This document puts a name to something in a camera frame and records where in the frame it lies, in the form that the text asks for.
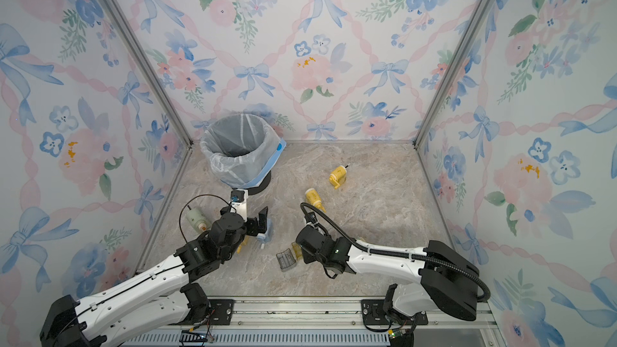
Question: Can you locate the yellow transparent shavings tray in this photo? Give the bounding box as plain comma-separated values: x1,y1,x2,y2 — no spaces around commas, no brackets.
292,243,303,261

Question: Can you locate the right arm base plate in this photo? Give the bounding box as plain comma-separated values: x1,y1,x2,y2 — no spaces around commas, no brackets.
360,299,428,329

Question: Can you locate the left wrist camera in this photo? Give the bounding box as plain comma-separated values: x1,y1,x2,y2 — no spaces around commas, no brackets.
230,189,248,222

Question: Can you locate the black trash bin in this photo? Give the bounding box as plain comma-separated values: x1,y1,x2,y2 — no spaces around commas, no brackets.
245,171,272,196

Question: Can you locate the dark shavings tray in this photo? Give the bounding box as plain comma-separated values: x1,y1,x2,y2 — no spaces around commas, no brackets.
276,248,297,272

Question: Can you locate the yellow pencil sharpener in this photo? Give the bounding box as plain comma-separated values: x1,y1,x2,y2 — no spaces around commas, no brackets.
236,236,249,254
305,188,326,213
329,165,348,190

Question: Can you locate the corner aluminium post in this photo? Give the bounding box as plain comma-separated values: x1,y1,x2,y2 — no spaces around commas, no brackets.
101,0,193,149
414,0,494,151

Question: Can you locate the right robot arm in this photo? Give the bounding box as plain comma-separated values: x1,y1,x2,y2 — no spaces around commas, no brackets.
296,224,490,321

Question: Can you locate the left corner aluminium post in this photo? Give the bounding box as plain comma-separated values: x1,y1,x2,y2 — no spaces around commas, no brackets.
101,0,193,149

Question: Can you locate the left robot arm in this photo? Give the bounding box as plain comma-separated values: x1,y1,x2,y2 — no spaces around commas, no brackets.
40,208,268,346

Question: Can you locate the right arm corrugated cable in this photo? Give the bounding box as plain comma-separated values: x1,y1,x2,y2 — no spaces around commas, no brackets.
300,201,492,304

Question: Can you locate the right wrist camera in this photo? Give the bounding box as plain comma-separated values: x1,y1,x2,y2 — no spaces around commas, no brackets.
304,211,319,227

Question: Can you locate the clear trash bag blue band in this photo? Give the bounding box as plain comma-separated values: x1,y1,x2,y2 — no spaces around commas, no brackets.
199,113,287,190

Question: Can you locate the right corner aluminium post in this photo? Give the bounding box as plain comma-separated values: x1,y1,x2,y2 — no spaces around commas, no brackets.
414,0,494,151

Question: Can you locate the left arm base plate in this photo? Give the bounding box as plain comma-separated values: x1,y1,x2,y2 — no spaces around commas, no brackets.
165,297,236,326

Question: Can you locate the blue pencil sharpener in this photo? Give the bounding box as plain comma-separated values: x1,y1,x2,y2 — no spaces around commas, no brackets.
256,218,273,249

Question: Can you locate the green pencil sharpener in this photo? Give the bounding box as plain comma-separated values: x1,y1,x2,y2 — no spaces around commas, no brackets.
186,206,210,233

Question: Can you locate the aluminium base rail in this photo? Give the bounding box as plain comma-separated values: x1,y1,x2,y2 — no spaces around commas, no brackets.
119,297,505,346

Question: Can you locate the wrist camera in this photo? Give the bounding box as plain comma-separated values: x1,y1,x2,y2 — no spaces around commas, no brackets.
230,189,248,222
304,211,319,227

